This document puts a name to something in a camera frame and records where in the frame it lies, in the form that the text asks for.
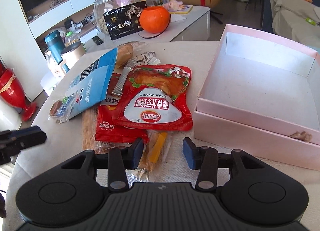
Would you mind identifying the red roast duck snack pack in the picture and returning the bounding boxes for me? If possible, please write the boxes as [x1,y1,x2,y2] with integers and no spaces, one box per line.
[112,64,193,131]

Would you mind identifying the blue white snack bag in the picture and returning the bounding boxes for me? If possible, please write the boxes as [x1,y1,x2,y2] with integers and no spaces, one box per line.
[49,48,118,123]

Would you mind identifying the yellow wrapped snack bar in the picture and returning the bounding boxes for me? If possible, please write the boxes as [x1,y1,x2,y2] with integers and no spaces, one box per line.
[126,130,172,187]

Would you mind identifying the red spicy strip packet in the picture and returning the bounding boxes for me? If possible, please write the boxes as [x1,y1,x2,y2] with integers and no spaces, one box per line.
[95,94,149,144]

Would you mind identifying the long wrapped bread stick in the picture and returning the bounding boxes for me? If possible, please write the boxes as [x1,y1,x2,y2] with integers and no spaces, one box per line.
[82,105,99,151]

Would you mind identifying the red vase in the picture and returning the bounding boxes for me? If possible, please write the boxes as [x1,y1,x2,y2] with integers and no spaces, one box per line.
[1,62,39,122]

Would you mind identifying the small brown snack packet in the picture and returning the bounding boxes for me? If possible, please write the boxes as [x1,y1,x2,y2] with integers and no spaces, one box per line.
[107,67,132,96]

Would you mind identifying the pink cardboard box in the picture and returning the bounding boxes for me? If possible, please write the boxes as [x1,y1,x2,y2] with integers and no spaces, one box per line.
[193,24,319,170]

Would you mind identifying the small clear candy wrapper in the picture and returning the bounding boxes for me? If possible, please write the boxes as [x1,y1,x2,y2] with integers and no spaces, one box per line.
[125,52,161,69]

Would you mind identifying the wrapped bread roll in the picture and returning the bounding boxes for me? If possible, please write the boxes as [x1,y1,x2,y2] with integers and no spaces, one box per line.
[115,41,146,68]

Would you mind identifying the beige lidded mug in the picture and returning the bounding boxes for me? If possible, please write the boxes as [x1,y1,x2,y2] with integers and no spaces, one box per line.
[60,41,86,69]

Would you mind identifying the teal thermos bottle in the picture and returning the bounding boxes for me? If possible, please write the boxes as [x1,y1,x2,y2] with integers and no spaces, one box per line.
[44,30,69,73]

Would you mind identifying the white tv cabinet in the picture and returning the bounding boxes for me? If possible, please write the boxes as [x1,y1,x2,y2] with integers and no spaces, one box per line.
[82,5,211,54]

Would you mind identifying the black plum snack box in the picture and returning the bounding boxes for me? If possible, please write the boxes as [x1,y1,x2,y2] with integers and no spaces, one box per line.
[103,1,147,40]

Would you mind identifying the orange pumpkin bucket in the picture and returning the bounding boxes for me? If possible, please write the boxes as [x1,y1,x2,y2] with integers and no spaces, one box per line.
[139,6,171,34]

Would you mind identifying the pink plush toy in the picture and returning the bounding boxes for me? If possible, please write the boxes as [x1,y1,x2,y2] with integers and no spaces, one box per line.
[163,0,184,11]

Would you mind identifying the large glass jar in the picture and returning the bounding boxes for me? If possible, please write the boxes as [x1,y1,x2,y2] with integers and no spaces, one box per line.
[93,0,134,35]

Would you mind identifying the grey covered sofa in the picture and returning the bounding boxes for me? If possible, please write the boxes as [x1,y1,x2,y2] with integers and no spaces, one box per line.
[270,0,319,49]

